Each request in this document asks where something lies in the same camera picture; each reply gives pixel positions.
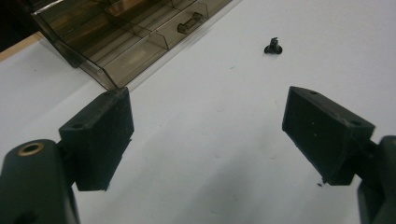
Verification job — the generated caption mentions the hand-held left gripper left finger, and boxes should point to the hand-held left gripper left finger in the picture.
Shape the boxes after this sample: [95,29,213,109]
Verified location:
[58,87,135,192]

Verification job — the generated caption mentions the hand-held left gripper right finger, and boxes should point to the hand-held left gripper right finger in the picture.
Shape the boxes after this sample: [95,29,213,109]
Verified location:
[281,86,376,187]

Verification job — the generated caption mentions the smoky transparent compartment box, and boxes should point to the smoky transparent compartment box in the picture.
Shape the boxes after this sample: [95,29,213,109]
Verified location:
[31,0,233,91]

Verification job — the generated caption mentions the dark cylindrical part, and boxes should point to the dark cylindrical part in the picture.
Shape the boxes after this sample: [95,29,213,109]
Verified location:
[177,11,205,35]

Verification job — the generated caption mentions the small black screw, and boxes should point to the small black screw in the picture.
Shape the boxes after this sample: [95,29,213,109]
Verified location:
[263,36,284,55]

